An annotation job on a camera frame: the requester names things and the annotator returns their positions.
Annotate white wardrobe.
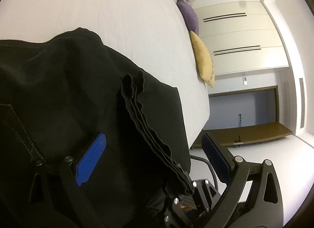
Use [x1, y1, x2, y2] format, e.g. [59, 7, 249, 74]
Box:
[196, 1, 289, 76]

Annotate purple pillow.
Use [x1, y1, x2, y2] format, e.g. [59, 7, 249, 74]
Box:
[177, 0, 199, 35]

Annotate yellow pillow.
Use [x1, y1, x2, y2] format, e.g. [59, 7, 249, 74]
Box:
[189, 31, 215, 88]

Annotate wooden low shelf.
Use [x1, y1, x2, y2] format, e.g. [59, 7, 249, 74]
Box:
[192, 86, 293, 148]

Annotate black pants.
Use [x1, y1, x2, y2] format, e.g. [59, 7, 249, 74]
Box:
[1, 28, 193, 227]

